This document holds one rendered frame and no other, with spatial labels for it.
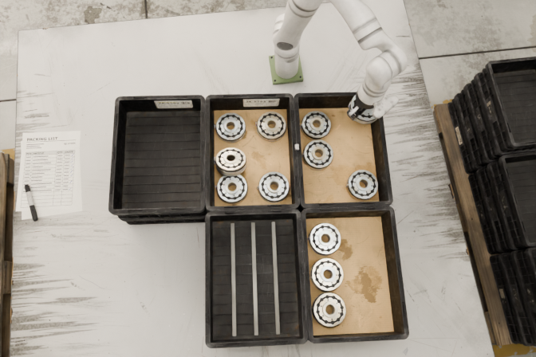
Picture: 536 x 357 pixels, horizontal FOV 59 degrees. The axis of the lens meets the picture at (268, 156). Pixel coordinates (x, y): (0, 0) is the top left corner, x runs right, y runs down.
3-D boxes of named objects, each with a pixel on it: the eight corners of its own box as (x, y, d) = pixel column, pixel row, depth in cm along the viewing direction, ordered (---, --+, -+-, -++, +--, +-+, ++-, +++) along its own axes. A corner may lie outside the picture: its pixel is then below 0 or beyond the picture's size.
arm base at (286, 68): (273, 59, 188) (273, 37, 172) (297, 56, 188) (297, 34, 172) (276, 80, 186) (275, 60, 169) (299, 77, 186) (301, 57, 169)
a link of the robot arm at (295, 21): (289, 8, 136) (293, -20, 138) (268, 49, 161) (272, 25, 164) (319, 16, 137) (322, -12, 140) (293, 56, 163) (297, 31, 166)
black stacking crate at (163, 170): (124, 110, 169) (116, 97, 158) (207, 108, 170) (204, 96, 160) (118, 220, 157) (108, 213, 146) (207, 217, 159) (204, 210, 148)
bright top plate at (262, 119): (258, 111, 166) (258, 110, 165) (286, 113, 166) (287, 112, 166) (255, 137, 163) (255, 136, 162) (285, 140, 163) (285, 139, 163)
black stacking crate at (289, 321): (208, 218, 158) (206, 212, 148) (296, 215, 160) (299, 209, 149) (208, 344, 147) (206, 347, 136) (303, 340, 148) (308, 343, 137)
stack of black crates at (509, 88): (445, 103, 249) (486, 60, 206) (499, 97, 251) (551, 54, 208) (464, 175, 237) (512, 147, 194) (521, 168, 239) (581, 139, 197)
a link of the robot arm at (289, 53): (274, 9, 157) (276, 35, 173) (271, 34, 154) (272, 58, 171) (302, 12, 156) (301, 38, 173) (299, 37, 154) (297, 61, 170)
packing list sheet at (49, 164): (17, 134, 176) (17, 133, 175) (80, 127, 178) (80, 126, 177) (15, 220, 166) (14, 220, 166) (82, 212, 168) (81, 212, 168)
